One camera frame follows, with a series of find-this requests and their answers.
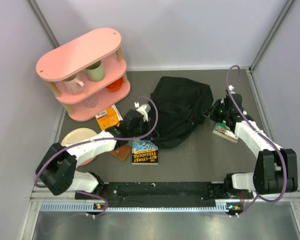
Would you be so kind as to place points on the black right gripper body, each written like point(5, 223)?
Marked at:
point(219, 111)

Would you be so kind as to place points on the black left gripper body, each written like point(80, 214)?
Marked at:
point(142, 128)

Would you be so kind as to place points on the green puzzle book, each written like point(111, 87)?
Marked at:
point(223, 131)

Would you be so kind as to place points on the black student backpack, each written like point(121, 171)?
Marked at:
point(181, 104)

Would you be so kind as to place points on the Treehouse storey paperback book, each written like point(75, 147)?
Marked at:
point(144, 152)

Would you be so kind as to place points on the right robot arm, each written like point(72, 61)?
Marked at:
point(275, 168)

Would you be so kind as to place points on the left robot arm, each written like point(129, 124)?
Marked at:
point(57, 170)

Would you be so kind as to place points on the orange paperback book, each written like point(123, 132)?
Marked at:
point(109, 117)

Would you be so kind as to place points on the brown leather wallet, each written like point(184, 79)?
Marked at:
point(121, 153)

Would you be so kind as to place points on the orange bowl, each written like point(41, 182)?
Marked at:
point(116, 85)

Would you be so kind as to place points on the clear glass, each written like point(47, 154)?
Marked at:
point(91, 102)

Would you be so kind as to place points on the pink cream plate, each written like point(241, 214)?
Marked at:
point(78, 135)

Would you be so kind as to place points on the green mug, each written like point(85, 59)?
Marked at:
point(96, 71)

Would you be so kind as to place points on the pink three-tier shelf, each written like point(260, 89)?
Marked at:
point(101, 44)

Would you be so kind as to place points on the pink mug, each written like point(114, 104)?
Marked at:
point(74, 84)

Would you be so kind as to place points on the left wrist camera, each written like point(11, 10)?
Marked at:
point(143, 110)

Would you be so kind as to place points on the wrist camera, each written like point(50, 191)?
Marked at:
point(143, 110)
point(230, 87)

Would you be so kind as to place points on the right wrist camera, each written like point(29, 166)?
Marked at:
point(230, 87)

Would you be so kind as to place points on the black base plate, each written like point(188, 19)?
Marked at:
point(203, 189)

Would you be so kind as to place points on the slotted cable duct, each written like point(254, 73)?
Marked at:
point(91, 207)

